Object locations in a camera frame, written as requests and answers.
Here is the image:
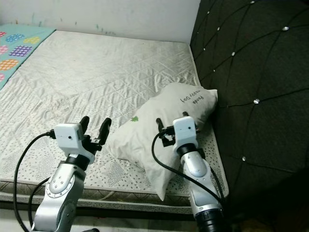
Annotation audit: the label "black tufted bed headboard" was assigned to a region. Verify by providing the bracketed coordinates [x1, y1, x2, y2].
[188, 0, 309, 232]

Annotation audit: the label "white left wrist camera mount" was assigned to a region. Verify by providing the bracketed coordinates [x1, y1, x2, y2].
[54, 123, 85, 155]

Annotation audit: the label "grey quilted mattress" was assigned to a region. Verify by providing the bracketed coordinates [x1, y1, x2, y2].
[0, 30, 230, 213]

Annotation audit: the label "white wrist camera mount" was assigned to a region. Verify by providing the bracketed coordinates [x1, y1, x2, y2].
[172, 116, 197, 155]
[54, 123, 85, 155]

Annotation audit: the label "teal blanket coloured hearts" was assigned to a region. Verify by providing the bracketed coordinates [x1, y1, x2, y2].
[0, 25, 56, 90]

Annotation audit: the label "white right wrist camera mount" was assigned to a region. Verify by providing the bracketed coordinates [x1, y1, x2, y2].
[172, 116, 197, 155]

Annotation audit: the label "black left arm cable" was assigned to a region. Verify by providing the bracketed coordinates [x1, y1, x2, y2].
[13, 130, 56, 232]

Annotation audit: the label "white pillow green tree print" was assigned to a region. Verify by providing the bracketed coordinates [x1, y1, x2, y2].
[107, 82, 218, 201]

